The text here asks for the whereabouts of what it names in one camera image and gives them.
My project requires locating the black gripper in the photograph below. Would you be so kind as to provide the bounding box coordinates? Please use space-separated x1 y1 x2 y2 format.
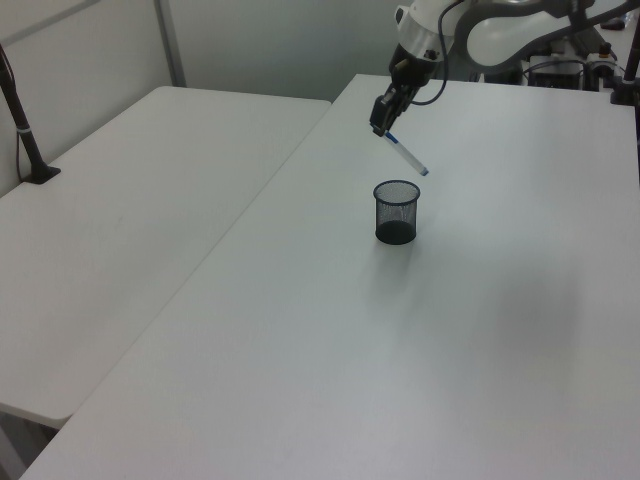
369 43 442 139

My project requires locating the blue and white marker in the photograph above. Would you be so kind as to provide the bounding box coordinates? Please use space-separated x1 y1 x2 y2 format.
385 130 432 178

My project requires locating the black mesh pen cup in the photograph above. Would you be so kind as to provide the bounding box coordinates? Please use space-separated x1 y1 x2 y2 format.
372 179 422 247

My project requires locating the grey lab equipment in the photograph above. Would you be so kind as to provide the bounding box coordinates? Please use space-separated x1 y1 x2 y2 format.
520 29 620 93

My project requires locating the white side table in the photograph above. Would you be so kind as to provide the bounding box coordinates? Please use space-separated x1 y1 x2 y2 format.
0 85 334 430

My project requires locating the dark gripper cable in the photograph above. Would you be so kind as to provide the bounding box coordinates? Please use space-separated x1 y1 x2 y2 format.
410 0 464 107

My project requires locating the black camera stand with clamp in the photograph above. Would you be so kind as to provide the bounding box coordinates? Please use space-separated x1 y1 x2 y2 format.
608 27 640 107

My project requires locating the black camera stand with foot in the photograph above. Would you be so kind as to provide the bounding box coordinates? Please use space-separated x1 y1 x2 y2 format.
0 41 63 188

